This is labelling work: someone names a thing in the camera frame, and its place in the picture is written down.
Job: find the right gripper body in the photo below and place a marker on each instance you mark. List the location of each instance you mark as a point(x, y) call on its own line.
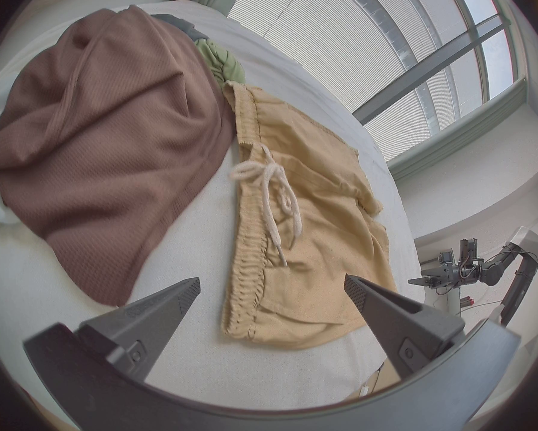
point(444, 276)

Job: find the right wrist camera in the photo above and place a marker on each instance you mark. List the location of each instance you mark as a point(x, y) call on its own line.
point(446, 258)

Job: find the green garment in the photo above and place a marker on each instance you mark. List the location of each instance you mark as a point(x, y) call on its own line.
point(226, 63)

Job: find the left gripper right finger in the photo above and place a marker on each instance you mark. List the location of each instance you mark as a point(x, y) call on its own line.
point(408, 330)

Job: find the bed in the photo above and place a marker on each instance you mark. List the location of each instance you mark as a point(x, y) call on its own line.
point(192, 249)

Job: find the brown shorts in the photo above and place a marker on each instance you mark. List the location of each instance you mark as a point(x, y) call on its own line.
point(107, 128)

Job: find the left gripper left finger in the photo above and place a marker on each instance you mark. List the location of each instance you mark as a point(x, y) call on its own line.
point(134, 335)

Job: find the window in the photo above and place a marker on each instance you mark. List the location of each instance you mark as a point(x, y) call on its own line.
point(341, 38)

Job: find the tan shorts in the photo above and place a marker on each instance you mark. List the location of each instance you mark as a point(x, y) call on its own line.
point(318, 186)

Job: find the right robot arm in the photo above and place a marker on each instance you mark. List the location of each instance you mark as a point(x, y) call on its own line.
point(527, 240)

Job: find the black garment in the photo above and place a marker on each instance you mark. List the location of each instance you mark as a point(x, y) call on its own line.
point(183, 25)

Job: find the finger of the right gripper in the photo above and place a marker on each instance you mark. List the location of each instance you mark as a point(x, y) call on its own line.
point(421, 281)

